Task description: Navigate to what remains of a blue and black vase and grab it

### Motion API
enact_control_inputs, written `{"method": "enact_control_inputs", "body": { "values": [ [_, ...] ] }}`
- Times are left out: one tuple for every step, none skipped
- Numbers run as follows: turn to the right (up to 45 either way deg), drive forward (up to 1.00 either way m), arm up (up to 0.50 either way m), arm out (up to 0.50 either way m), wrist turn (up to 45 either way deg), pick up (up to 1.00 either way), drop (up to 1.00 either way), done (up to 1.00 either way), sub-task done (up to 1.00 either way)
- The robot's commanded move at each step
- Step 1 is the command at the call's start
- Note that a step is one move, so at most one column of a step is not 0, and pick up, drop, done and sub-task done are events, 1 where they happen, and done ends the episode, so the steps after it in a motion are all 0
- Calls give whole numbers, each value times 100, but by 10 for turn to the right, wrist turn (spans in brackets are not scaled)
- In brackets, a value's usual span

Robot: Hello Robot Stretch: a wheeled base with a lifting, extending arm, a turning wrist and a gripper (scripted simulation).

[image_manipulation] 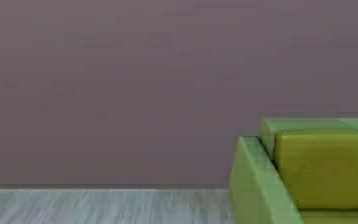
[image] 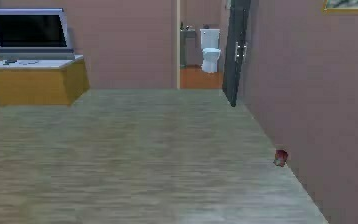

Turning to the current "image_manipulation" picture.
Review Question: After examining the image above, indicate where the green sofa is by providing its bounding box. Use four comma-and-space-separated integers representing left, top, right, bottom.
228, 117, 358, 224

